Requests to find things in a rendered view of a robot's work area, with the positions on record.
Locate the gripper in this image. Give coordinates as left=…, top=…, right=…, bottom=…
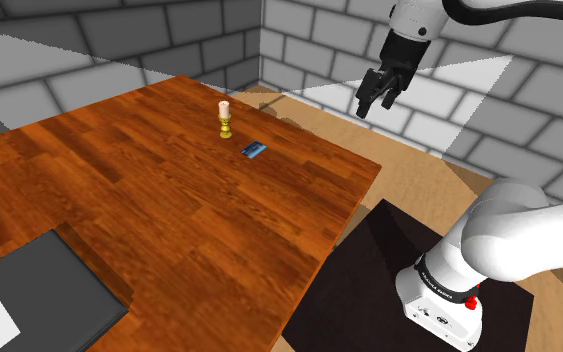
left=355, top=28, right=432, bottom=120

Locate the blue card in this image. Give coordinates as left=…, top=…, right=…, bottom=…
left=239, top=140, right=269, bottom=161

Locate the white candle in gold holder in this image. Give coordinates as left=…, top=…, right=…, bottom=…
left=217, top=100, right=234, bottom=141

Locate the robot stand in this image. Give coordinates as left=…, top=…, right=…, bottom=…
left=280, top=198, right=536, bottom=352

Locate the brown wooden table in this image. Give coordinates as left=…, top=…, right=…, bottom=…
left=0, top=74, right=383, bottom=352

